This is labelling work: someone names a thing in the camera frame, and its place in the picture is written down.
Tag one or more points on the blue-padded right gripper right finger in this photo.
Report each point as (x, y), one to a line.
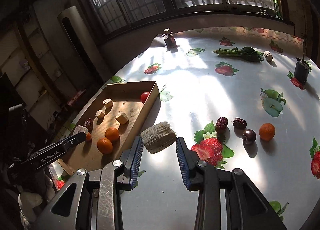
(187, 161)

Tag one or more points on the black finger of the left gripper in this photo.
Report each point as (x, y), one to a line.
(71, 141)

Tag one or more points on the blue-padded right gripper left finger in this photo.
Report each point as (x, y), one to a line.
(131, 159)

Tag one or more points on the pale chunk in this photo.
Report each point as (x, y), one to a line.
(80, 128)

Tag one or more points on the beige fibrous block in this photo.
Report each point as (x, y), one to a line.
(158, 137)

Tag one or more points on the dark red date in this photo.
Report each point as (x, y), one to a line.
(221, 125)
(88, 123)
(239, 123)

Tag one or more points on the dark purple plum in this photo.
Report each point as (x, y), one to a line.
(249, 136)

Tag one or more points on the orange tangerine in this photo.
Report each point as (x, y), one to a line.
(105, 146)
(112, 134)
(267, 132)

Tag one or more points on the small orange in tray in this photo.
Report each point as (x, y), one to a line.
(88, 137)

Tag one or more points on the orange tangerine in tray front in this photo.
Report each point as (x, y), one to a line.
(105, 146)

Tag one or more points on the dark red date in tray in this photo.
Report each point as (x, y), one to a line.
(88, 123)

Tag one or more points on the beige chunk large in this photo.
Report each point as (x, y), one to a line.
(122, 118)

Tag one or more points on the brown cardboard tray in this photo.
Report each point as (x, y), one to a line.
(126, 98)

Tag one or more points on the beige chunk small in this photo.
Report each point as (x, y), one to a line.
(100, 114)

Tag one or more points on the beige chunk far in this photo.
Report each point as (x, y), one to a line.
(108, 103)

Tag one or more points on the red cherry tomato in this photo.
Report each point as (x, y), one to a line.
(144, 97)

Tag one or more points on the small dark red jar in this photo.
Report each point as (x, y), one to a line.
(168, 38)

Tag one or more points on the green leafy vegetable bunch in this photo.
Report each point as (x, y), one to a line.
(248, 54)

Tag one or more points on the white standing air conditioner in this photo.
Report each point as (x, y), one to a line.
(83, 43)

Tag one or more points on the black cup with plant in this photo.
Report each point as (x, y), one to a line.
(302, 69)

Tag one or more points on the green bottle on sill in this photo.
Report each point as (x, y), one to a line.
(276, 8)

